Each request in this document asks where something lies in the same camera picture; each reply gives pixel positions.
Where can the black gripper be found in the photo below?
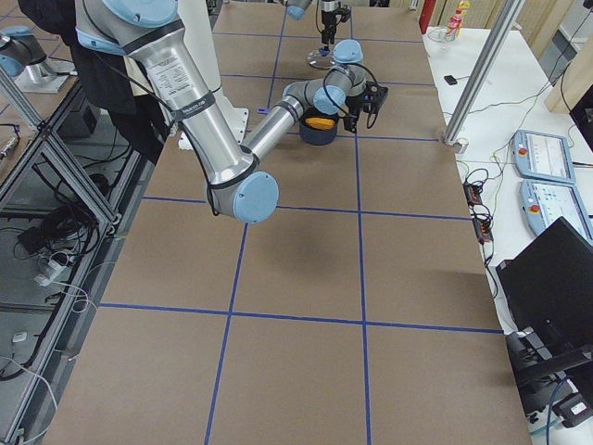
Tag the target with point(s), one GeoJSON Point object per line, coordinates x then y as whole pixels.
{"type": "Point", "coordinates": [328, 18]}
{"type": "Point", "coordinates": [354, 105]}

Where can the yellow toy corn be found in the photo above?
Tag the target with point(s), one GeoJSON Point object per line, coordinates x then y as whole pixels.
{"type": "Point", "coordinates": [319, 123]}

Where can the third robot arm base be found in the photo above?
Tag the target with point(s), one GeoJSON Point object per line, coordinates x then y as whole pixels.
{"type": "Point", "coordinates": [25, 61]}

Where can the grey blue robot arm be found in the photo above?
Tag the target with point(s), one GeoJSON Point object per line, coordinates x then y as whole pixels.
{"type": "Point", "coordinates": [296, 9]}
{"type": "Point", "coordinates": [173, 41]}

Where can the dark blue saucepan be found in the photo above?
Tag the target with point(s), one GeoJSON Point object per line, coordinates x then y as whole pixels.
{"type": "Point", "coordinates": [279, 122]}

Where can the small black square pad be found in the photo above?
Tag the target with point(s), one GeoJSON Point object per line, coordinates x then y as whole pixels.
{"type": "Point", "coordinates": [449, 79]}

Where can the red printed plastic bottle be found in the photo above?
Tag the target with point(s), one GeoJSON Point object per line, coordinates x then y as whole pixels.
{"type": "Point", "coordinates": [455, 21]}

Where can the orange black usb hub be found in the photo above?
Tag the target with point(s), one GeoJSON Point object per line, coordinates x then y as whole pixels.
{"type": "Point", "coordinates": [481, 216]}

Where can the far blue teach pendant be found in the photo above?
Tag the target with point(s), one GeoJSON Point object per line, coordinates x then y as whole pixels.
{"type": "Point", "coordinates": [542, 156]}

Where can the blue teach pendant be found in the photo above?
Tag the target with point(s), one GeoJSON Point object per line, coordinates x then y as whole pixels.
{"type": "Point", "coordinates": [544, 202]}
{"type": "Point", "coordinates": [542, 156]}

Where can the near blue teach pendant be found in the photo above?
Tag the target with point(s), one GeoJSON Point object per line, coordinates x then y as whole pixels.
{"type": "Point", "coordinates": [544, 202]}

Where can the person in black jacket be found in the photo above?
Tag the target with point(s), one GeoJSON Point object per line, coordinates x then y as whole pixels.
{"type": "Point", "coordinates": [114, 83]}

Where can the black monitor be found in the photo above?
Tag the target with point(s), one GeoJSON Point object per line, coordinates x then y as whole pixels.
{"type": "Point", "coordinates": [551, 280]}

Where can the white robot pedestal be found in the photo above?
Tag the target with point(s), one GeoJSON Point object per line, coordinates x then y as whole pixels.
{"type": "Point", "coordinates": [199, 42]}

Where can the aluminium frame post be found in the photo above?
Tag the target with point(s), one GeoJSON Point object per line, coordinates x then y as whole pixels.
{"type": "Point", "coordinates": [494, 42]}

